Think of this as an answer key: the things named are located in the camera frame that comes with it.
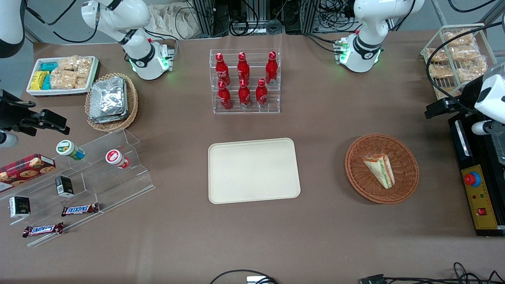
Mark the brown round wicker basket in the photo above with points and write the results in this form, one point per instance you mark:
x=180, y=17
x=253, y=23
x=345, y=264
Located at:
x=404, y=157

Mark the white rectangular snack tray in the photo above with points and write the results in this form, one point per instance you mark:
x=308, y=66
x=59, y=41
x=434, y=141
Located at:
x=59, y=92

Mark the brown snickers bar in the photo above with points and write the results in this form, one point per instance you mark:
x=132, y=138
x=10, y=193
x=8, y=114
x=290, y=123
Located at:
x=81, y=210
x=43, y=229

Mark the clear rice cracker pack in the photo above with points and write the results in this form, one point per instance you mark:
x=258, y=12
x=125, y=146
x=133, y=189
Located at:
x=63, y=80
x=81, y=83
x=68, y=63
x=85, y=66

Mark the clear acrylic step display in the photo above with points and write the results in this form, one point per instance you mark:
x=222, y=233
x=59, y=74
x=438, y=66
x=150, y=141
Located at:
x=118, y=185

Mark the clear acrylic bottle rack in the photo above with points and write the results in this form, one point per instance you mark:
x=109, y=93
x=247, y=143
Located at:
x=252, y=110

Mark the red lid yogurt cup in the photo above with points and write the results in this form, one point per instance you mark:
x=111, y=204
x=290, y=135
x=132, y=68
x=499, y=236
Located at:
x=115, y=157

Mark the grey slanted frame strut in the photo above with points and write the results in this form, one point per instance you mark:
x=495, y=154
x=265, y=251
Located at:
x=493, y=11

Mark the yellow snack packet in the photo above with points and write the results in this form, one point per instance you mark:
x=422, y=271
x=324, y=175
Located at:
x=37, y=80

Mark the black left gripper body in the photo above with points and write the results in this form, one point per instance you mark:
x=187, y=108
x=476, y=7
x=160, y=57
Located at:
x=468, y=96

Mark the aluminium frame post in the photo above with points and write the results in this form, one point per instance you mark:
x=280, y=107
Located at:
x=203, y=17
x=309, y=15

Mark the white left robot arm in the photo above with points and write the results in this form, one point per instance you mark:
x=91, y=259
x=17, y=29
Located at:
x=367, y=19

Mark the red plaid cookie box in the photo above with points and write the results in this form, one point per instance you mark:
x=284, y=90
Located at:
x=25, y=170

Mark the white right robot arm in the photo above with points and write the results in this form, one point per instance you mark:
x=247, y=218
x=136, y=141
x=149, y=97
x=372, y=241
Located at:
x=134, y=15

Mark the tan oval wicker basket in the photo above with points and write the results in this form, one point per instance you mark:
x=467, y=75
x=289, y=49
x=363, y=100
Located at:
x=132, y=102

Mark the red cola bottle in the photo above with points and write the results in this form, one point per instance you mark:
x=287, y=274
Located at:
x=225, y=98
x=244, y=96
x=261, y=95
x=221, y=70
x=271, y=70
x=243, y=69

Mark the clear plastic container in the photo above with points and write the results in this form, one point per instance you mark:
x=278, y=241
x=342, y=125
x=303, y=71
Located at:
x=500, y=152

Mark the cream plastic tray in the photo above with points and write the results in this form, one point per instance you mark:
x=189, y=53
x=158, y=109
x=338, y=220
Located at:
x=254, y=170

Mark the black emergency stop control box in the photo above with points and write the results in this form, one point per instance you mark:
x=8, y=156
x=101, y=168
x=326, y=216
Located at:
x=479, y=205

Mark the clear fried snack pack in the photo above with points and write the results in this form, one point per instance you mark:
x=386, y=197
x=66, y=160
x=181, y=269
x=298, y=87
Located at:
x=441, y=71
x=471, y=69
x=459, y=38
x=465, y=53
x=438, y=56
x=444, y=92

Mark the grey power adapter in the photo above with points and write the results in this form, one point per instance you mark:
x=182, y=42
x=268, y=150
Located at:
x=258, y=280

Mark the small black carton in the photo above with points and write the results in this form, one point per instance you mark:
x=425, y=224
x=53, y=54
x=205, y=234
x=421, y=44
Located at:
x=19, y=206
x=64, y=186

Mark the teal snack packet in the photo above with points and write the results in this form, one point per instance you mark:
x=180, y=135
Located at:
x=47, y=83
x=49, y=66

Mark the green lid yogurt cup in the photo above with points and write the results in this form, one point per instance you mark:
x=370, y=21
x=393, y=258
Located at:
x=67, y=149

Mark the silver foil pack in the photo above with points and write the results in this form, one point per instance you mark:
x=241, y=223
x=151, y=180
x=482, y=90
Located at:
x=106, y=120
x=108, y=98

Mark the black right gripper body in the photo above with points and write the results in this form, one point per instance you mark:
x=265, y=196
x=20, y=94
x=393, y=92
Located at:
x=12, y=113

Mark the triangle sandwich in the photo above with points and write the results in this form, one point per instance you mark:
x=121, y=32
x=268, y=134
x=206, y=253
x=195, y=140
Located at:
x=379, y=169

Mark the beige cloth bag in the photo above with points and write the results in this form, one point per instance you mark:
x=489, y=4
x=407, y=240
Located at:
x=173, y=19

